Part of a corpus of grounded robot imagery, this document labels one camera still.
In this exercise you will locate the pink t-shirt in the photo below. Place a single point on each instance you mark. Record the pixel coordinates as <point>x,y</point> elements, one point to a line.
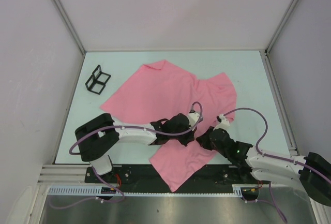
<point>162,90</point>

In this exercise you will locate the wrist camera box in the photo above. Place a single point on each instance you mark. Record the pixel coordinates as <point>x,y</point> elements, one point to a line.
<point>194,118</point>
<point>223,122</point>

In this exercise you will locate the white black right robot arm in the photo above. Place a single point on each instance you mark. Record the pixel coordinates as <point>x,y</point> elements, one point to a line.
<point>310,173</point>

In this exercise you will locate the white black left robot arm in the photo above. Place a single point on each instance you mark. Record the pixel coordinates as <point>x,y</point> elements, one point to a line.
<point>96,138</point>

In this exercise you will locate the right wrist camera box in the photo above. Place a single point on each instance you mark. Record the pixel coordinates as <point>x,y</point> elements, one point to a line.
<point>223,122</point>

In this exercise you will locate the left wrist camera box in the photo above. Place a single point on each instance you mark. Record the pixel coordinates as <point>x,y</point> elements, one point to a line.
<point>194,118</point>

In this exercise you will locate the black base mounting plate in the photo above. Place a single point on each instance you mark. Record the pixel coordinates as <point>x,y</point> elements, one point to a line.
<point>145,176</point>

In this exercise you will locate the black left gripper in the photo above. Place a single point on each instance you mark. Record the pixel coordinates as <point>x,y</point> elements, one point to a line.
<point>189,137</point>

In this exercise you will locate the white slotted cable duct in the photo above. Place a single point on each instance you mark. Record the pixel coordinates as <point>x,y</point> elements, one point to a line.
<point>98,190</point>

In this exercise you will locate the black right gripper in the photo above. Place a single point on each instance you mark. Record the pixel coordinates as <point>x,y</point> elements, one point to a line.
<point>203,139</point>

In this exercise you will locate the black wire frame box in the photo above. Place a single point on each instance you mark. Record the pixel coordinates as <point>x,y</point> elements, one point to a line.
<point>97,81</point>

